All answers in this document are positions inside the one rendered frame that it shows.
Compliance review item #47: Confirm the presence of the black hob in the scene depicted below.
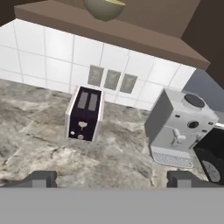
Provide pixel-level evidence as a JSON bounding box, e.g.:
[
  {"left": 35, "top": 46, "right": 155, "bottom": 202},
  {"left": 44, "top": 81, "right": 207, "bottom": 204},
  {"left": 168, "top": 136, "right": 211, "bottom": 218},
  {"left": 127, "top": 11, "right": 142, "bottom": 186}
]
[{"left": 192, "top": 127, "right": 224, "bottom": 186}]

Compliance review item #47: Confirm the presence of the grey coffee machine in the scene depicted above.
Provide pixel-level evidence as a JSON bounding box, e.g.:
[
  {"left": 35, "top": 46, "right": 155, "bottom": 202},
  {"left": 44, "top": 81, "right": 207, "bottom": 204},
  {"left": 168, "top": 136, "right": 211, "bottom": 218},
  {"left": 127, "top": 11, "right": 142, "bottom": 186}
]
[{"left": 143, "top": 87, "right": 220, "bottom": 170}]

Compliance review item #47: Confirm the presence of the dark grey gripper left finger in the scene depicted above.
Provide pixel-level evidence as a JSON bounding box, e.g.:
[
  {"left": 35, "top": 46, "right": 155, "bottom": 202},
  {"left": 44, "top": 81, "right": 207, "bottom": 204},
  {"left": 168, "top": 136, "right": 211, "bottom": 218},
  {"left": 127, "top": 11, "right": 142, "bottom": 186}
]
[{"left": 2, "top": 170, "right": 58, "bottom": 189}]

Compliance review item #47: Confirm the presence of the black and white toaster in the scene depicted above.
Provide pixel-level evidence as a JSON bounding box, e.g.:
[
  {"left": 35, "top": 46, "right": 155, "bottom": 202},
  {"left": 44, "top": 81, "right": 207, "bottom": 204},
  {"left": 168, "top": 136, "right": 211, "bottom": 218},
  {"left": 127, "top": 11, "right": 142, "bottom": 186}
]
[{"left": 64, "top": 85, "right": 105, "bottom": 143}]

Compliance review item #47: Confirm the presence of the brown wooden shelf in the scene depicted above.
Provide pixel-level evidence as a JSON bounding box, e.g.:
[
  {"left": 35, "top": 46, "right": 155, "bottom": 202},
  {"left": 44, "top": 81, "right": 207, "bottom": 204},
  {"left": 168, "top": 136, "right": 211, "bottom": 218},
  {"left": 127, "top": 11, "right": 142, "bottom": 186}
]
[{"left": 13, "top": 0, "right": 212, "bottom": 71}]

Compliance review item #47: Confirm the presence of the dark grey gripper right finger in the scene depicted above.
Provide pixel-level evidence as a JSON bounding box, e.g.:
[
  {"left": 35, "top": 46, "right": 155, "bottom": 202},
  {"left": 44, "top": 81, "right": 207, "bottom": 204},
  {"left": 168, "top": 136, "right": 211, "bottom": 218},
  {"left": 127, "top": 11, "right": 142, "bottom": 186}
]
[{"left": 166, "top": 171, "right": 221, "bottom": 189}]

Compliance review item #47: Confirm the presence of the olive green bowl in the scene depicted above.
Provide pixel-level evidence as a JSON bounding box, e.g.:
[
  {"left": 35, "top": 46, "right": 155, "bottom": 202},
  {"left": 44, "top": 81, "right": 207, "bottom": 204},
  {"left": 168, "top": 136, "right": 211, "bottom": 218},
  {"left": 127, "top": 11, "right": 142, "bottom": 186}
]
[{"left": 82, "top": 0, "right": 127, "bottom": 23}]

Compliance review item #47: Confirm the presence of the grey wall socket plate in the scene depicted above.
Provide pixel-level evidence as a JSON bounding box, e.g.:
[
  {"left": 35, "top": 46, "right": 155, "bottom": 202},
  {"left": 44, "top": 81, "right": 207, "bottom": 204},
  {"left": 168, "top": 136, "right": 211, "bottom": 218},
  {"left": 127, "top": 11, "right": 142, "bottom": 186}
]
[
  {"left": 103, "top": 69, "right": 122, "bottom": 91},
  {"left": 119, "top": 73, "right": 138, "bottom": 95},
  {"left": 87, "top": 64, "right": 105, "bottom": 88}
]

